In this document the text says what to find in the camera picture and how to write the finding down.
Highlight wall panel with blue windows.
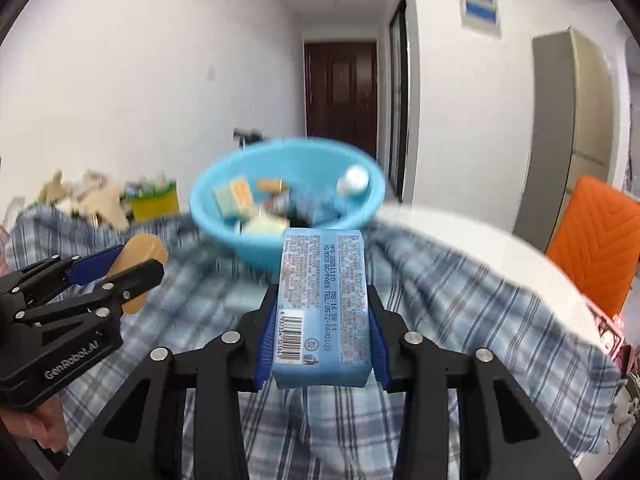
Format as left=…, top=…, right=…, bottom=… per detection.
left=455, top=0, right=502, bottom=38

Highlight yellow bin with green rim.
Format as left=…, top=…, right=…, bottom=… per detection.
left=129, top=179, right=180, bottom=222

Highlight dark brown door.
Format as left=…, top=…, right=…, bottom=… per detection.
left=304, top=41, right=378, bottom=161

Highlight gold refrigerator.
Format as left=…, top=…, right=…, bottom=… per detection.
left=512, top=27, right=616, bottom=251

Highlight light blue barcode packet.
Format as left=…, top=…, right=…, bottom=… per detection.
left=271, top=228, right=375, bottom=390

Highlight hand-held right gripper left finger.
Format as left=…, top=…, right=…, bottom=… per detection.
left=59, top=280, right=281, bottom=480

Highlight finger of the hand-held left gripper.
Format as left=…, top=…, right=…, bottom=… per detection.
left=20, top=259, right=166, bottom=326
left=0, top=245, right=126, bottom=306

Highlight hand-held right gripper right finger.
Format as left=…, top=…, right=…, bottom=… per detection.
left=367, top=285, right=583, bottom=480

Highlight black framed sliding door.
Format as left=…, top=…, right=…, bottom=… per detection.
left=389, top=0, right=412, bottom=203

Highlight white plastic bottle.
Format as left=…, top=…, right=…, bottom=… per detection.
left=336, top=164, right=371, bottom=197

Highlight orange quilted chair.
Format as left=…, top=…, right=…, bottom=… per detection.
left=545, top=175, right=640, bottom=318

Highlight person's left hand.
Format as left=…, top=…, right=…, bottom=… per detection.
left=0, top=395, right=68, bottom=453

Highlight blue plastic basin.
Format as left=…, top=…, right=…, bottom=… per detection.
left=189, top=137, right=387, bottom=273

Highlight cream and orange box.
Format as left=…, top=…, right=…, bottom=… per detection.
left=212, top=175, right=253, bottom=218

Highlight blue plaid cloth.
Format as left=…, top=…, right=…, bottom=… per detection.
left=0, top=205, right=626, bottom=480

